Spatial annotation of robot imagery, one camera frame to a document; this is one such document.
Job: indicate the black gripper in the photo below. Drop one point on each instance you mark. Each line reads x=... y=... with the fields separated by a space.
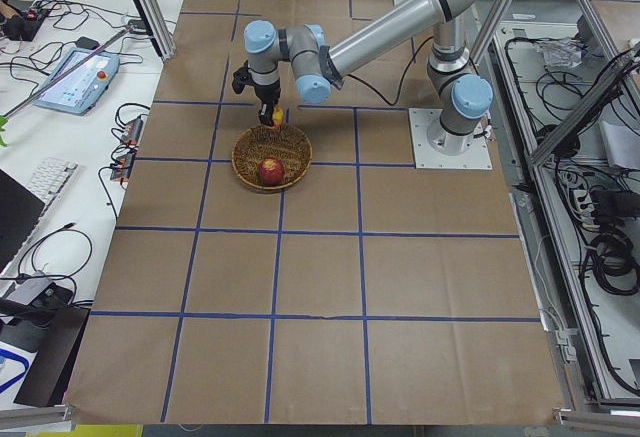
x=265 y=93

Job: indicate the red yellow apple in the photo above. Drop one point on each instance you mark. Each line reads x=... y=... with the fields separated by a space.
x=278 y=117

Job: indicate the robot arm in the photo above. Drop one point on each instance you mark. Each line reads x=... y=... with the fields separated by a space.
x=318 y=68

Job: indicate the round wicker basket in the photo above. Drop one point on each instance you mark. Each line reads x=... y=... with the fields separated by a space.
x=289 y=144

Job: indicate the dark red apple in basket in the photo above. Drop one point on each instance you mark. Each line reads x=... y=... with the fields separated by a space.
x=271 y=172

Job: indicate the blue teach pendant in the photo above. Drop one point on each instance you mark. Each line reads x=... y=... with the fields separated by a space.
x=79 y=91

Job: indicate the white keyboard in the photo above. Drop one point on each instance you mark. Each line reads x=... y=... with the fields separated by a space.
x=49 y=179

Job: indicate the black laptop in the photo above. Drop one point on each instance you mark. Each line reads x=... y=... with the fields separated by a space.
x=20 y=214

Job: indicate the aluminium frame post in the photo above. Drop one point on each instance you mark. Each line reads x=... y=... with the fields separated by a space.
x=156 y=28

